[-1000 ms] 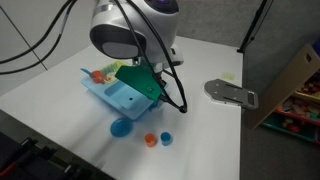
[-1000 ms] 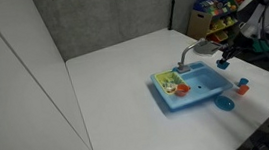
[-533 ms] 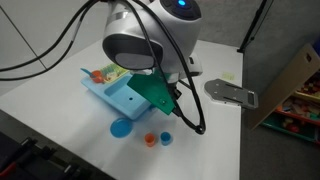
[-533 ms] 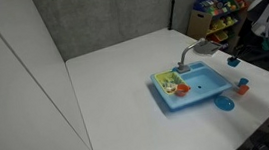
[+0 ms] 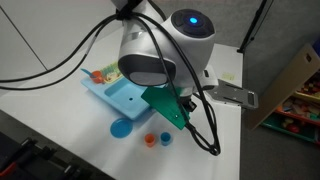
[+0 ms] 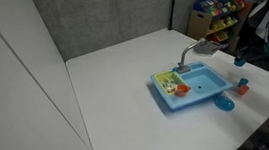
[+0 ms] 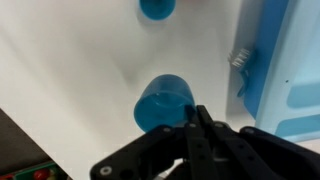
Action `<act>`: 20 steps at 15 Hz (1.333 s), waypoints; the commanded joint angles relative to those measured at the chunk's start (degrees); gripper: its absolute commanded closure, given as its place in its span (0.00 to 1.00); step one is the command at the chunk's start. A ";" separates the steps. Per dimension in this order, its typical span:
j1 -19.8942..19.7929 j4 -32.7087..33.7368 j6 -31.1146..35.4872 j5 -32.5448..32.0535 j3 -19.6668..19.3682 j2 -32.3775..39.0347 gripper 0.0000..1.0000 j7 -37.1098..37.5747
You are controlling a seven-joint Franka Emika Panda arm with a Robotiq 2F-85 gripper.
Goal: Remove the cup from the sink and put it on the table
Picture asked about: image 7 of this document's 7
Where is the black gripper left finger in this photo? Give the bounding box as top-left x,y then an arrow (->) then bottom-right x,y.
89,105 -> 214,180

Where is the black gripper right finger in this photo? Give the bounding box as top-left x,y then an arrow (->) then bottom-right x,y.
196,104 -> 320,180

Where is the blue toy dish brush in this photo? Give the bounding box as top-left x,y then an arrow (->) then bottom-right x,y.
228,48 -> 256,98

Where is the light blue toy sink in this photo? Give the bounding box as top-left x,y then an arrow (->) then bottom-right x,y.
243,0 -> 320,143

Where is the small blue toy cup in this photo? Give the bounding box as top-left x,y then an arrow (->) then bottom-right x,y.
138,0 -> 177,21

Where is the blue toy cup with handle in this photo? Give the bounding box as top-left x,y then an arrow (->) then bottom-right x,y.
133,73 -> 196,133

